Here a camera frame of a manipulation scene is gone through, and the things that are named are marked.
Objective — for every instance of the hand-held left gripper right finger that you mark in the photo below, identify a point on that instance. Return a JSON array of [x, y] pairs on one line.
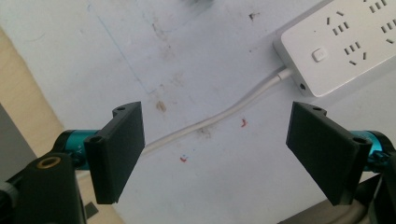
[[327, 149]]

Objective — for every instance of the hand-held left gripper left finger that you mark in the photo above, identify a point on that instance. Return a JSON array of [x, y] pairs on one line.
[[113, 152]]

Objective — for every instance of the white power strip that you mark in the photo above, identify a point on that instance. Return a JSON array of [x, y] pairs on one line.
[[337, 43]]

